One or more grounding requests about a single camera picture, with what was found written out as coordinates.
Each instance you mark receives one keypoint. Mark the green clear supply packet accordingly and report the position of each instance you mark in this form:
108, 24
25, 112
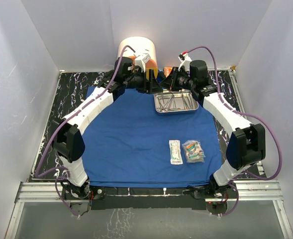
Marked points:
191, 151

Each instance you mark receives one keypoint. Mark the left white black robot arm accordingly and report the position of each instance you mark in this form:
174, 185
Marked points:
68, 140

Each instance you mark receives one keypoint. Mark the small orange spiral notebook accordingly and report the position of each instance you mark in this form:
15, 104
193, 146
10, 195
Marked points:
167, 71

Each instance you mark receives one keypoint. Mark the aluminium frame rail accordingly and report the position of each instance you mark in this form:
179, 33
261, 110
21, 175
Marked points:
143, 198

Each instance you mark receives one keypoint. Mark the long white green pouch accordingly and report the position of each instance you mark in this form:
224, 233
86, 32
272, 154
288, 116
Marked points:
175, 152

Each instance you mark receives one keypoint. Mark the steel instrument tray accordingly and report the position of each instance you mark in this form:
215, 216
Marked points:
196, 107

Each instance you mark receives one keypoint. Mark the blue surgical cloth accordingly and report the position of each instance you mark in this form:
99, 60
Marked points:
127, 145

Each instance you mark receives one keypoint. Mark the white blue supply packet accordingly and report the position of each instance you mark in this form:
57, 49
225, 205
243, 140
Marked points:
201, 151

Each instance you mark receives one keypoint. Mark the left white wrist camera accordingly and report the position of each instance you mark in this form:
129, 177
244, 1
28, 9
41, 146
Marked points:
141, 60

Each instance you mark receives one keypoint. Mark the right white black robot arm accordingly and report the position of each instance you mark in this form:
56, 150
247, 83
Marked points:
247, 143

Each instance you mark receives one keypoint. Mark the metal instruments in tray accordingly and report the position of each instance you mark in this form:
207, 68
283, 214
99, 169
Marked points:
176, 102

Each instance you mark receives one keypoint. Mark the round three-drawer storage box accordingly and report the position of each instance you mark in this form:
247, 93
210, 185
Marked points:
140, 45

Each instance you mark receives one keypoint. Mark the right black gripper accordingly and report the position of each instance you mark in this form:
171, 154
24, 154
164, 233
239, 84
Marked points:
168, 82

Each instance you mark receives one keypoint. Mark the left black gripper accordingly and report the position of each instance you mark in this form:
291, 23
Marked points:
153, 86

